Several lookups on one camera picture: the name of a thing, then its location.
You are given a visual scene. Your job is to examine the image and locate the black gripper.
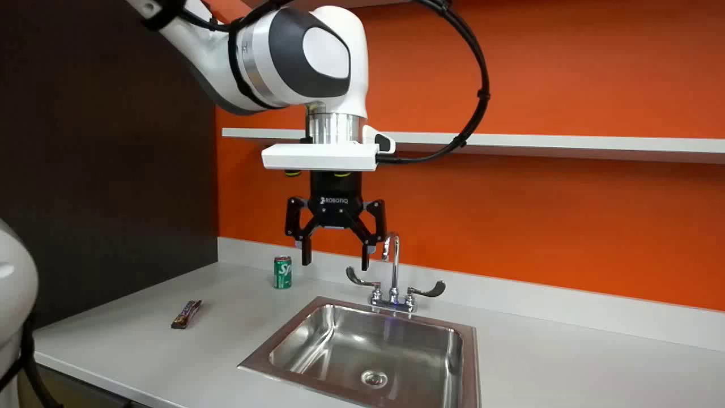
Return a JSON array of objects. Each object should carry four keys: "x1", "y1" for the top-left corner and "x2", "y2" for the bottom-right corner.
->
[{"x1": 283, "y1": 170, "x2": 390, "y2": 271}]

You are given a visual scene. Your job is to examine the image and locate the brown Snickers bar packet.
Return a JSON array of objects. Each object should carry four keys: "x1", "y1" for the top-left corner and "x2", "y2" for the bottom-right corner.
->
[{"x1": 170, "y1": 296, "x2": 206, "y2": 331}]

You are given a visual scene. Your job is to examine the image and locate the white rounded robot base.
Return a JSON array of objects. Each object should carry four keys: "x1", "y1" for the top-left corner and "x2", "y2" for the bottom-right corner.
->
[{"x1": 0, "y1": 218, "x2": 41, "y2": 408}]

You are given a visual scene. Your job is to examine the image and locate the stainless steel sink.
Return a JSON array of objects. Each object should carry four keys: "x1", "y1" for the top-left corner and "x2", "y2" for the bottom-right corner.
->
[{"x1": 239, "y1": 295, "x2": 484, "y2": 408}]

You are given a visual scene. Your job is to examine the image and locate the round sink drain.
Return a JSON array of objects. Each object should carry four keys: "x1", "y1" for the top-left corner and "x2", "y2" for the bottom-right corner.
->
[{"x1": 358, "y1": 367, "x2": 392, "y2": 389}]

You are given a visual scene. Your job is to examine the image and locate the green soda can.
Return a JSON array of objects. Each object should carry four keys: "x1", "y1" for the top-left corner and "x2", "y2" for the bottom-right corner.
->
[{"x1": 272, "y1": 254, "x2": 296, "y2": 293}]

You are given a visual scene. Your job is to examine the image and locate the chrome faucet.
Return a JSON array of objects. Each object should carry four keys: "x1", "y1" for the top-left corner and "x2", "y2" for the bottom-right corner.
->
[{"x1": 368, "y1": 231, "x2": 418, "y2": 318}]

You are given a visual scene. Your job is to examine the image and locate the dark wood cabinet panel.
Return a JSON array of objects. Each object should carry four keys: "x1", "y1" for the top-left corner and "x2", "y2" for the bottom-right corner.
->
[{"x1": 0, "y1": 0, "x2": 223, "y2": 329}]

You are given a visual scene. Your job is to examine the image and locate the chrome faucet lever handle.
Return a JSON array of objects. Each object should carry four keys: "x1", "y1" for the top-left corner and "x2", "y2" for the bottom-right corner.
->
[
  {"x1": 406, "y1": 278, "x2": 450, "y2": 302},
  {"x1": 344, "y1": 265, "x2": 382, "y2": 289}
]

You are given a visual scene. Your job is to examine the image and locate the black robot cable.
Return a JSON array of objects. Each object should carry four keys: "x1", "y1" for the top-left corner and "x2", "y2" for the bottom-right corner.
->
[{"x1": 374, "y1": 0, "x2": 492, "y2": 165}]

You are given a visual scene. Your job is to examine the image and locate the long white wall shelf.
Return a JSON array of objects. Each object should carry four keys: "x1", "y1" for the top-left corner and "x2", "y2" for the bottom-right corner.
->
[{"x1": 220, "y1": 125, "x2": 725, "y2": 165}]

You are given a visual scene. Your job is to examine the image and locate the black base cable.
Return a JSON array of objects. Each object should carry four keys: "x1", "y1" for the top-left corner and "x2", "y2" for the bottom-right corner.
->
[{"x1": 0, "y1": 326, "x2": 66, "y2": 408}]

